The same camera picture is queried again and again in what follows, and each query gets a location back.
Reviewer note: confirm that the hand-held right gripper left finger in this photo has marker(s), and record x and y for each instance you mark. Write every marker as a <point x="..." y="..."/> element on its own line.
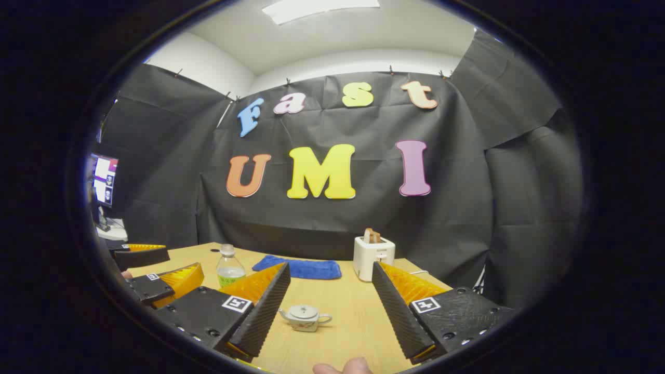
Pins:
<point x="262" y="317"/>

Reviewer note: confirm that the clear water bottle green label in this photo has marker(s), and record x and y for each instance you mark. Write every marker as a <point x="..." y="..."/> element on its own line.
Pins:
<point x="230" y="270"/>

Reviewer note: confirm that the toy bread slice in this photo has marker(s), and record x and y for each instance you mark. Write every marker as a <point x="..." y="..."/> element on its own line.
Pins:
<point x="376" y="238"/>
<point x="367" y="236"/>

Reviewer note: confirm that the blue towel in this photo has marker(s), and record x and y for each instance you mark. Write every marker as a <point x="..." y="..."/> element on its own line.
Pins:
<point x="306" y="268"/>

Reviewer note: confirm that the computer monitor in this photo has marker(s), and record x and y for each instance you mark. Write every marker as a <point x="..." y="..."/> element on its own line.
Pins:
<point x="105" y="179"/>

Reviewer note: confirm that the ceiling light panel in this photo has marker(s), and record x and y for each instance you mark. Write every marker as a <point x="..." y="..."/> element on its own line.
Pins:
<point x="317" y="9"/>

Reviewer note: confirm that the white toaster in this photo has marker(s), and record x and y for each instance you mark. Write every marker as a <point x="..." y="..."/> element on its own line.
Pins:
<point x="366" y="257"/>

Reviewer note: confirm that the metal stand legs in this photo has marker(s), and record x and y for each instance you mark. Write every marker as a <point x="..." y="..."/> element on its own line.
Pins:
<point x="479" y="280"/>

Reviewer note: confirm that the white ceramic teacup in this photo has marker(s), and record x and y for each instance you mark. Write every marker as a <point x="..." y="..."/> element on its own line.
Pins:
<point x="304" y="324"/>

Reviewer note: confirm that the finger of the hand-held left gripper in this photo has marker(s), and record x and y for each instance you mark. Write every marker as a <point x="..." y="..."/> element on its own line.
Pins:
<point x="148" y="288"/>
<point x="140" y="257"/>

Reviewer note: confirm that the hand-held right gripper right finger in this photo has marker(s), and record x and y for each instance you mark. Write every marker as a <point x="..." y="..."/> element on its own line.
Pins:
<point x="397" y="311"/>

